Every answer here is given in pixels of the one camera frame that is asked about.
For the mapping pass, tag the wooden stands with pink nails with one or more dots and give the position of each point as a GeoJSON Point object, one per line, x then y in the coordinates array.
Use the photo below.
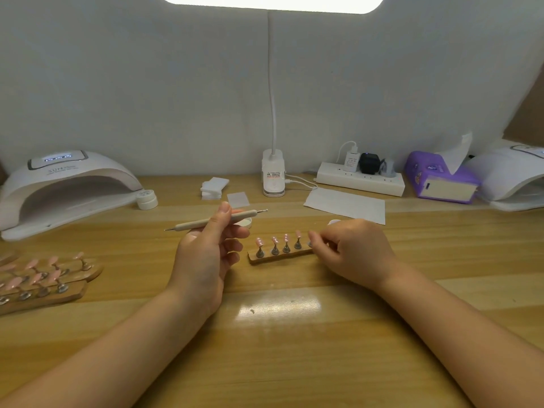
{"type": "Point", "coordinates": [42, 280]}

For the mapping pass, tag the person's right hand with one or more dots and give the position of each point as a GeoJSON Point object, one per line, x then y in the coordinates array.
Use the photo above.
{"type": "Point", "coordinates": [357, 250]}

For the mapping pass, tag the small white paper square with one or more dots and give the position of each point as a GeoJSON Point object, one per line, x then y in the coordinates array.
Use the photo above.
{"type": "Point", "coordinates": [239, 199]}

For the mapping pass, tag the white charger plug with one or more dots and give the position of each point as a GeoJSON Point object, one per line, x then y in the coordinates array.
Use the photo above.
{"type": "Point", "coordinates": [351, 159]}

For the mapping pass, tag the white jar lid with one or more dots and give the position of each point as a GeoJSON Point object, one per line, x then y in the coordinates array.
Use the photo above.
{"type": "Point", "coordinates": [245, 222]}

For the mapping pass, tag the small closed white jar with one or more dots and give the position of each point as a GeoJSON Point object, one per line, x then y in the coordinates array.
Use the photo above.
{"type": "Point", "coordinates": [147, 199]}

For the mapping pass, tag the white tissue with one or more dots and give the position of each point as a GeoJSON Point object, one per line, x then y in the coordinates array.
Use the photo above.
{"type": "Point", "coordinates": [457, 153]}

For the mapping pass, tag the wooden nail holder strip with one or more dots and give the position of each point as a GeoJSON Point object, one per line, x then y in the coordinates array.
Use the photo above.
{"type": "Point", "coordinates": [276, 256]}

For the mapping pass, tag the person's left hand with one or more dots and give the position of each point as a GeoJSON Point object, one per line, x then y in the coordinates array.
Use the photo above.
{"type": "Point", "coordinates": [202, 267]}

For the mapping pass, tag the white nail lamp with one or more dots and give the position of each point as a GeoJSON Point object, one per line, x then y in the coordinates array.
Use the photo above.
{"type": "Point", "coordinates": [64, 184]}
{"type": "Point", "coordinates": [510, 176]}

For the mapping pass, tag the white paper sheet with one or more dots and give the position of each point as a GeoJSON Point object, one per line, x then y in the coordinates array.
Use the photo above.
{"type": "Point", "coordinates": [344, 205]}

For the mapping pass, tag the person's right forearm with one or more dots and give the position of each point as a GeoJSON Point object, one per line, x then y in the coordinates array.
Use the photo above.
{"type": "Point", "coordinates": [472, 348]}

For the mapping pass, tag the stack of white cotton pads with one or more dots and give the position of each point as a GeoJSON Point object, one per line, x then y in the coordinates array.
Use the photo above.
{"type": "Point", "coordinates": [215, 188]}

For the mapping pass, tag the white gel jar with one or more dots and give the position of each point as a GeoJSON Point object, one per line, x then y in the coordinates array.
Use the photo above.
{"type": "Point", "coordinates": [334, 221]}

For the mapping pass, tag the black plug adapter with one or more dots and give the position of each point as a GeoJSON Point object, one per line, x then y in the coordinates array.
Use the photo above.
{"type": "Point", "coordinates": [370, 163]}

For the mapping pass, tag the grey dotting pen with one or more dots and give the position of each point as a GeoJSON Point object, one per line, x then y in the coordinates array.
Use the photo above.
{"type": "Point", "coordinates": [191, 223]}

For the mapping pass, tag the grey plug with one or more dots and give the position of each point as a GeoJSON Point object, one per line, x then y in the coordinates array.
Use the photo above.
{"type": "Point", "coordinates": [388, 167]}

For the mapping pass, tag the purple tissue box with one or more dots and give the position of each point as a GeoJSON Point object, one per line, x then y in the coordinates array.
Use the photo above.
{"type": "Point", "coordinates": [426, 176]}

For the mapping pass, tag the white desk lamp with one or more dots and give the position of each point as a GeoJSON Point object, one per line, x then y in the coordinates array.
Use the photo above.
{"type": "Point", "coordinates": [274, 174]}

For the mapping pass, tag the person's left forearm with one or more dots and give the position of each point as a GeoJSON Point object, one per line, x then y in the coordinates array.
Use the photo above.
{"type": "Point", "coordinates": [102, 365]}

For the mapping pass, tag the brown wooden board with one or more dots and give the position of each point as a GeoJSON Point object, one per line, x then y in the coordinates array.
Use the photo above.
{"type": "Point", "coordinates": [527, 114]}

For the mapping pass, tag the white power strip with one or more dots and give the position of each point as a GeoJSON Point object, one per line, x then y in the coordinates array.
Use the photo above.
{"type": "Point", "coordinates": [360, 179]}

